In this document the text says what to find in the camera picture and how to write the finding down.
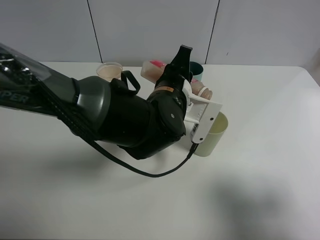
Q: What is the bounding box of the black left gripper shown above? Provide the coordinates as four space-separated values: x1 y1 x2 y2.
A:
154 45 193 101

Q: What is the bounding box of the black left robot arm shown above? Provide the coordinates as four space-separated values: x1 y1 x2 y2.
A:
0 45 192 160

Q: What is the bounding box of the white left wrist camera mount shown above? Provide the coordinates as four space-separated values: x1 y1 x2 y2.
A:
182 80 222 144

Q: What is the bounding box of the light green plastic cup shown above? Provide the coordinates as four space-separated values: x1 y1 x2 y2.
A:
195 112 229 157

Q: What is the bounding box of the blue sleeved paper cup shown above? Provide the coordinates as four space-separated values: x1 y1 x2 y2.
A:
96 62 123 82

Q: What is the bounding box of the clear plastic drink bottle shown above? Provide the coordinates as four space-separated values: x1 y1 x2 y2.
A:
140 60 213 100

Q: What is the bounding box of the teal plastic cup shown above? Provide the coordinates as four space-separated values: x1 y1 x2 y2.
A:
190 61 204 82

